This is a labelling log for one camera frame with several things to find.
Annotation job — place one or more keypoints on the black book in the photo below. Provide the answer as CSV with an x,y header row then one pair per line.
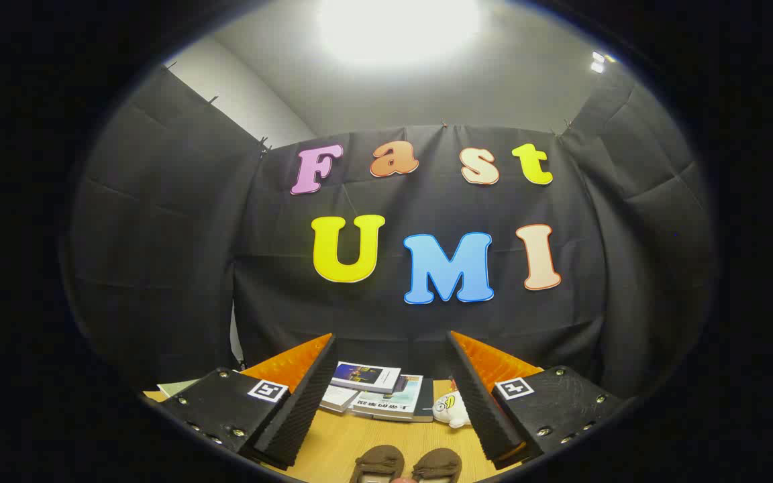
x,y
425,402

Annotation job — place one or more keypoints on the brown fuzzy shoe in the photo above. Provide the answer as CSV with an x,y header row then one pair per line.
x,y
380,459
437,461

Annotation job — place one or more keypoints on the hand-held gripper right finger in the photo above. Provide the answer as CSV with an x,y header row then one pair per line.
x,y
477,396

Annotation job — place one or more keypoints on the book with dark blue cover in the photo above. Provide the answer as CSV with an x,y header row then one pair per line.
x,y
366,376

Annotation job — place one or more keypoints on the green fabric storage box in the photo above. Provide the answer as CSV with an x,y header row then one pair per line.
x,y
178,387

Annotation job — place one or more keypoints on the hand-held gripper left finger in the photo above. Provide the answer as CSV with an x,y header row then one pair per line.
x,y
306,396

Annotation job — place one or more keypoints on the white book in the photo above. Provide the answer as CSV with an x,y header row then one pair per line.
x,y
337,398

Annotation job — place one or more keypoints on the book with light blue cover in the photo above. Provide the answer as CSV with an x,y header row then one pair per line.
x,y
393,399

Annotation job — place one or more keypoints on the white plush toy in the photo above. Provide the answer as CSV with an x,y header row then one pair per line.
x,y
450,410

